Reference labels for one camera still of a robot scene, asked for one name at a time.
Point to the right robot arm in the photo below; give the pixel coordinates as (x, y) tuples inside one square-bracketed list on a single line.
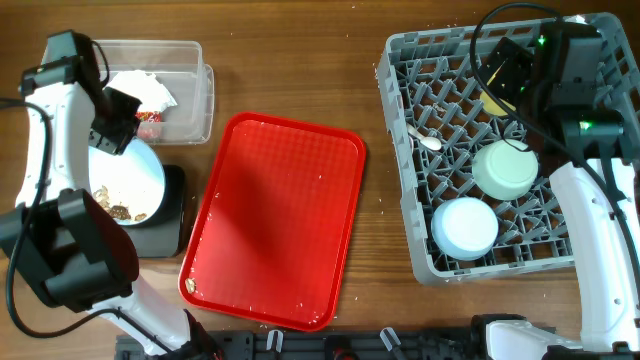
[(569, 82)]

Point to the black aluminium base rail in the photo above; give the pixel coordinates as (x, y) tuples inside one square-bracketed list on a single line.
[(428, 344)]

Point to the grey dishwasher rack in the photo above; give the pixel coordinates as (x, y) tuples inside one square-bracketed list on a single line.
[(425, 80)]

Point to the white paper napkin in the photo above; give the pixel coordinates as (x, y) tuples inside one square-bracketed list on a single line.
[(154, 96)]

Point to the white plastic spoon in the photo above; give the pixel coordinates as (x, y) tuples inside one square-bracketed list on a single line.
[(429, 142)]

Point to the black rectangular tray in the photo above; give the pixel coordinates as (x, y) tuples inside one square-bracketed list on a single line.
[(160, 236)]

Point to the large light blue plate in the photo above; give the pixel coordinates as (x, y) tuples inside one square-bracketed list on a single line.
[(136, 178)]

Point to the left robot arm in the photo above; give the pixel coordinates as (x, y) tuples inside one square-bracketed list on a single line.
[(58, 238)]

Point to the food scrap on tray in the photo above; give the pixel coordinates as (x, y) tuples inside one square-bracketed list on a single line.
[(190, 285)]

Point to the red candy wrapper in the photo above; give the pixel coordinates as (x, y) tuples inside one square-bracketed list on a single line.
[(150, 127)]

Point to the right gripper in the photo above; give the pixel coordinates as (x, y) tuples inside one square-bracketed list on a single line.
[(507, 70)]

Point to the red plastic serving tray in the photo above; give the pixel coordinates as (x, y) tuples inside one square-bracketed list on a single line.
[(271, 237)]

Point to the mint green bowl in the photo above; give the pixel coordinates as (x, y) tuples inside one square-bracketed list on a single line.
[(505, 170)]

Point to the clear plastic waste bin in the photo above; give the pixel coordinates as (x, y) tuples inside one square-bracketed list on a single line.
[(178, 65)]

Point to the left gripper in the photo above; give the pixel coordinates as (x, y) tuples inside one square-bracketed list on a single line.
[(117, 144)]

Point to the yellow plastic cup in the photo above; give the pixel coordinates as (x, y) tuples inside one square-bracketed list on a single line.
[(491, 107)]

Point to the small light blue bowl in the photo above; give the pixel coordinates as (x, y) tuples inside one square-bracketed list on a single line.
[(464, 228)]

